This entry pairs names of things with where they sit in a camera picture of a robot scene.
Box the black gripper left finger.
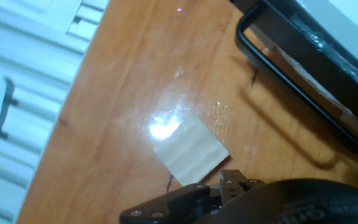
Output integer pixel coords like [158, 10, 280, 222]
[119, 183, 223, 224]

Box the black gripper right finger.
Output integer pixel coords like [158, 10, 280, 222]
[219, 169, 265, 206]

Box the light wooden cube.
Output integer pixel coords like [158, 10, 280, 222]
[152, 112, 230, 187]

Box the white drawer with black handle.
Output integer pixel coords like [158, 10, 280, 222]
[228, 0, 358, 156]

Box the glossy orange wooden board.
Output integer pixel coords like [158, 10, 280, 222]
[16, 0, 358, 224]

